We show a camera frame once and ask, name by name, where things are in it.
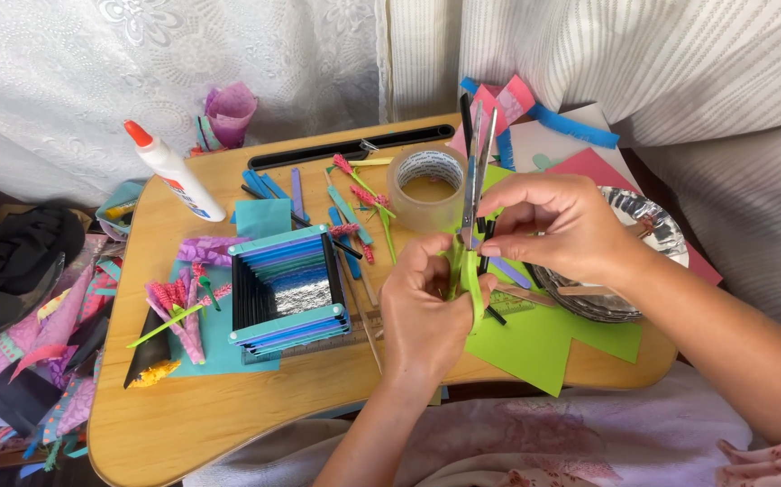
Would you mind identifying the person's left hand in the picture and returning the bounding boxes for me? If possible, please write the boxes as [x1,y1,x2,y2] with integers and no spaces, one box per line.
[380,233,499,391]

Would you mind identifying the person's right hand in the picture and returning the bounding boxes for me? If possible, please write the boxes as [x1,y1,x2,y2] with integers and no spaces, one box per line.
[478,172,645,290]

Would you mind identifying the short black paper strip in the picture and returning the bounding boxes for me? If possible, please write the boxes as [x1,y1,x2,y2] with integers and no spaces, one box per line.
[477,220,497,276]

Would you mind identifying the green-handled scissors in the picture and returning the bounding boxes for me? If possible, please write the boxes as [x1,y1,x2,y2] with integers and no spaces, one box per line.
[443,101,499,337]

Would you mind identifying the thin wooden stick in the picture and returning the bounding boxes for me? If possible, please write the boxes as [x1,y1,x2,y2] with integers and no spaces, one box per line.
[323,169,385,375]

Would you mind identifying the red paper sheet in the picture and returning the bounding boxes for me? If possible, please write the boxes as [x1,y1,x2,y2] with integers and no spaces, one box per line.
[544,147,724,287]

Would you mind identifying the silver foil plate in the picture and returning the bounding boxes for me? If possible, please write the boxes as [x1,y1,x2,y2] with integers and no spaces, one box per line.
[531,186,690,324]

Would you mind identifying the white paper sheet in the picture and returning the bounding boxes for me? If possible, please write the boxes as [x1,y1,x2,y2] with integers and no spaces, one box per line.
[510,102,643,192]

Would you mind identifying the blue fringed paper strip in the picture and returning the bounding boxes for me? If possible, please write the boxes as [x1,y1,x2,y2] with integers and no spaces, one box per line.
[459,76,621,171]

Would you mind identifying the green paper sheet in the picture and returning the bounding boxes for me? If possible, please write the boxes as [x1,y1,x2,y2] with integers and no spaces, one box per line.
[454,164,643,399]

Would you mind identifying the pink paper flower green stem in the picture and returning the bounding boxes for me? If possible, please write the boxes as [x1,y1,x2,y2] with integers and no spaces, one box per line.
[350,184,398,266]
[332,153,397,219]

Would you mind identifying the pink paper flower blue stem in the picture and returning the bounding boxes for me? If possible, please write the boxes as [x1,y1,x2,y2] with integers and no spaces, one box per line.
[327,222,376,265]

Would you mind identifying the clear tape roll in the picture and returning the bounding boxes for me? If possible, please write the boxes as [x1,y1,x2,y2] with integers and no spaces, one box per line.
[386,142,470,235]

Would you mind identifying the teal paper strip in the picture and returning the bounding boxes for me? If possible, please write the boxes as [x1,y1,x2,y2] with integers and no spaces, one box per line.
[325,185,375,246]

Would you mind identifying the pink paper pieces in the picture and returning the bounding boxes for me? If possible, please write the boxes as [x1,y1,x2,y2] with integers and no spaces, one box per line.
[447,74,537,161]

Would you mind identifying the tall black paper strip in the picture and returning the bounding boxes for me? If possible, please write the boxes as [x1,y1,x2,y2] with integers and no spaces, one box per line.
[459,92,475,158]

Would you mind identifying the long black paper strip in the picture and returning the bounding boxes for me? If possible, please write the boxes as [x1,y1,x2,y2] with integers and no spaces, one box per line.
[240,183,365,261]

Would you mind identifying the person's white printed lap clothing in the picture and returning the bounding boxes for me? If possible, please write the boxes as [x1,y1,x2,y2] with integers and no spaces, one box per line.
[183,361,754,487]

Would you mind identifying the purple paper strip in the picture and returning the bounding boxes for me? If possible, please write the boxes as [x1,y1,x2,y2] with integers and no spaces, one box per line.
[289,167,305,221]

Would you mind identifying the white striped cushion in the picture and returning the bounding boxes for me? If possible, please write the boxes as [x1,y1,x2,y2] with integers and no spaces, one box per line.
[386,0,781,347]

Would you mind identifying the small teal paper square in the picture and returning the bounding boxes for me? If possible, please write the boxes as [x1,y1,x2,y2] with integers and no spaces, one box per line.
[234,198,294,239]

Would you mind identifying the large teal paper sheet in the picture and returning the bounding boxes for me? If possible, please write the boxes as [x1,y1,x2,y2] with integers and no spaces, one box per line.
[166,260,282,378]

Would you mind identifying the bunch of blue paper strips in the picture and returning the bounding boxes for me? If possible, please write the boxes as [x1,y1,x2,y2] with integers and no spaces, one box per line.
[241,168,291,202]

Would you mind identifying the purple patterned paper scrap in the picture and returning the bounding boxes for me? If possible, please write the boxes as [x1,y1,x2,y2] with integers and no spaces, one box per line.
[175,234,251,266]

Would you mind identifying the pink paper flower bouquet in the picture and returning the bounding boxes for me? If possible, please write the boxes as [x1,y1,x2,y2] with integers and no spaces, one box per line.
[145,263,233,366]

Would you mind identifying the wooden lap desk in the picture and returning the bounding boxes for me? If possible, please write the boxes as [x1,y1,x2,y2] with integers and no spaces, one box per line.
[87,111,679,487]

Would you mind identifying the light green paper stick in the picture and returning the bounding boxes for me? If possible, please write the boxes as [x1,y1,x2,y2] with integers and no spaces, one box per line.
[126,303,206,350]

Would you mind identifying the black paper cone yellow filling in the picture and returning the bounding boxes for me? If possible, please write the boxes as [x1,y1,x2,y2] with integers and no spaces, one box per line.
[123,307,182,391]

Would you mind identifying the purple tissue paper cone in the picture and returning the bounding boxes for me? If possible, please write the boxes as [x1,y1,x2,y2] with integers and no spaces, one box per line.
[193,82,259,152]

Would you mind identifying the white glue bottle orange cap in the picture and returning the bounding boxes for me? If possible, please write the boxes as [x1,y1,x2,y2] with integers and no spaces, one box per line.
[123,119,228,223]

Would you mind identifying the person's pink patterned sleeve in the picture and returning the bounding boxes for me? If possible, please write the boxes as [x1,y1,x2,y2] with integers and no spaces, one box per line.
[714,432,781,487]

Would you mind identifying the teal container with glue stick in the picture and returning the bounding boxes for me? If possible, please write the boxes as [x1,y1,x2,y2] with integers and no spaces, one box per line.
[94,180,145,242]

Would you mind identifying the heap of coloured paper scraps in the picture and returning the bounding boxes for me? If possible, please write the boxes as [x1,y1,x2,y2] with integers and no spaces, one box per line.
[0,233,125,476]

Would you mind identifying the white lace curtain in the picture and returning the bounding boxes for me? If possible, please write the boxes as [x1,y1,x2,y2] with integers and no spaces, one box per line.
[0,0,392,208]

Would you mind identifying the black cloth bag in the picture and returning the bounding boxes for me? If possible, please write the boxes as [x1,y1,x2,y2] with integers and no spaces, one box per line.
[0,169,87,342]

